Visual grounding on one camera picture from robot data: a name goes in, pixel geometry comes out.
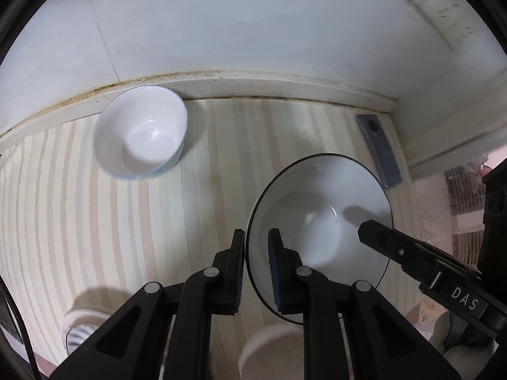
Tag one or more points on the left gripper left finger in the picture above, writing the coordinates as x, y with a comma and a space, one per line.
188, 309

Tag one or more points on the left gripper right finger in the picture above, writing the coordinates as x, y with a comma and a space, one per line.
299, 289

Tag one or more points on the large white blue-rimmed bowl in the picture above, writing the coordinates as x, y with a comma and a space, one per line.
273, 352

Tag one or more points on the white black-rimmed bowl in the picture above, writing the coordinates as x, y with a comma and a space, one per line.
318, 204

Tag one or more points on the white blue-leaf patterned plate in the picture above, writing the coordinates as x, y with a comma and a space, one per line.
77, 335

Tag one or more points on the blue smartphone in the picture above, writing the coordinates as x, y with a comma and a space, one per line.
380, 150

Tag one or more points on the floral patterned white bowl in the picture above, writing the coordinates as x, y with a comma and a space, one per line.
140, 133

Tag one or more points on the white wall power strip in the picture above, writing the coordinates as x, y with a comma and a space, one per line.
454, 20

